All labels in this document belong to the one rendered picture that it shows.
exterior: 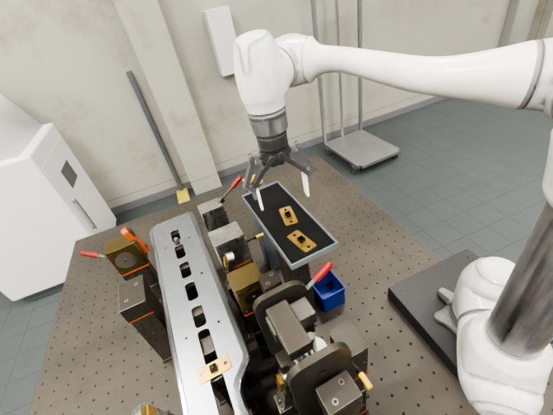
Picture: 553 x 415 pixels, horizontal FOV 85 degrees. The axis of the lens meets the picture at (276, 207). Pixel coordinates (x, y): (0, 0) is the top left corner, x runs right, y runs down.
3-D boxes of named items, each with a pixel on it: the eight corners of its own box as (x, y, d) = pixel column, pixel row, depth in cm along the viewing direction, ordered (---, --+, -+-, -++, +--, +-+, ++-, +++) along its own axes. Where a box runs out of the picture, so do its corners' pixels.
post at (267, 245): (263, 262, 139) (240, 183, 112) (278, 254, 141) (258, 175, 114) (271, 272, 133) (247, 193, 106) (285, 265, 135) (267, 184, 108)
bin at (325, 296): (309, 293, 121) (307, 279, 116) (331, 282, 124) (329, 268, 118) (324, 314, 113) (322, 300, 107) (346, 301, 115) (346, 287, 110)
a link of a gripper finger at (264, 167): (276, 158, 75) (271, 156, 75) (254, 193, 80) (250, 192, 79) (272, 151, 78) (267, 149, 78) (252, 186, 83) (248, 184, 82)
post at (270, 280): (281, 348, 105) (257, 276, 81) (294, 342, 107) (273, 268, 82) (288, 361, 102) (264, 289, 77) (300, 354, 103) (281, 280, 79)
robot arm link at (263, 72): (278, 117, 64) (299, 94, 72) (263, 34, 54) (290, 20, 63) (234, 117, 68) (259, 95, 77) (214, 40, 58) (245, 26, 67)
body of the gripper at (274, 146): (283, 121, 76) (288, 153, 82) (251, 130, 75) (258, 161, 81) (291, 132, 70) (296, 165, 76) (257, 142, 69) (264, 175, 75)
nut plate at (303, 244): (286, 236, 82) (285, 234, 82) (297, 230, 84) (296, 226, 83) (305, 253, 76) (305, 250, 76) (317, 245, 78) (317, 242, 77)
